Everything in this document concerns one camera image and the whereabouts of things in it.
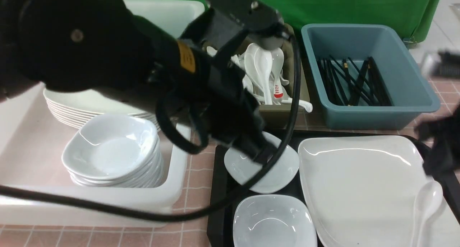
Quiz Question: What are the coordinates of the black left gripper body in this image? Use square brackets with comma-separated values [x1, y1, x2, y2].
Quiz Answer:
[181, 0, 288, 149]

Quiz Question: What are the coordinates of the large white rice plate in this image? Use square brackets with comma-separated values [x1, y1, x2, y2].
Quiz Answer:
[298, 135, 460, 247]

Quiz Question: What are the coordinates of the olive green plastic bin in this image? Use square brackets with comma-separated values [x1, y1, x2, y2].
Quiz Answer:
[258, 41, 310, 129]

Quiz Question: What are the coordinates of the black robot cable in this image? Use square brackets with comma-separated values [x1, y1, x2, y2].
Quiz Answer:
[0, 32, 302, 222]

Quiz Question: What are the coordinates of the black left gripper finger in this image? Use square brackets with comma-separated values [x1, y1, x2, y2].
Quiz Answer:
[237, 132, 279, 165]

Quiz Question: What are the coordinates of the stack of white small bowls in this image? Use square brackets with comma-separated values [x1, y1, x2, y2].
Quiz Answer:
[62, 114, 165, 188]

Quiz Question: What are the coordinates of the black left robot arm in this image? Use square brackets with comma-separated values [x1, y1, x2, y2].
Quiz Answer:
[1, 0, 284, 164]

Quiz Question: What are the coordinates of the pile of white ceramic spoons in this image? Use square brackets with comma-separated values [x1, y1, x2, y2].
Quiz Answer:
[207, 42, 313, 113]

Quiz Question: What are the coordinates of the pile of black chopsticks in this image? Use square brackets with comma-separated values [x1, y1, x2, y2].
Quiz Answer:
[316, 56, 393, 106]

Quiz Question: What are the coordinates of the green backdrop cloth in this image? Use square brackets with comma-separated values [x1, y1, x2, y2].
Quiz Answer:
[259, 0, 439, 42]

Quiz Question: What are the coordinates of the pink checkered tablecloth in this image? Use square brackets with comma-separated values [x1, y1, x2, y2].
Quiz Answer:
[0, 63, 460, 247]

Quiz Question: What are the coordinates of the large white plastic tub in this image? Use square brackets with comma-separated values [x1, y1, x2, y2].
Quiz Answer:
[0, 0, 205, 228]

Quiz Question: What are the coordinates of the stack of white square plates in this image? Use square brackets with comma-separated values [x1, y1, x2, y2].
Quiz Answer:
[43, 89, 161, 130]

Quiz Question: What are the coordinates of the blue plastic bin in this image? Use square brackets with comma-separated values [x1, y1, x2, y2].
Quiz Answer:
[301, 23, 440, 130]

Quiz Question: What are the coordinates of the white small bowl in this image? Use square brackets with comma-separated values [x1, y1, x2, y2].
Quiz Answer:
[224, 145, 300, 194]
[232, 194, 318, 247]

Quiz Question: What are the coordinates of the white spoon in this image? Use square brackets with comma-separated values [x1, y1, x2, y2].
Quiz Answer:
[409, 180, 443, 247]

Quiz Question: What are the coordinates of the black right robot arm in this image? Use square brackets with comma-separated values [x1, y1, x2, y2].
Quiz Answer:
[415, 50, 460, 176]

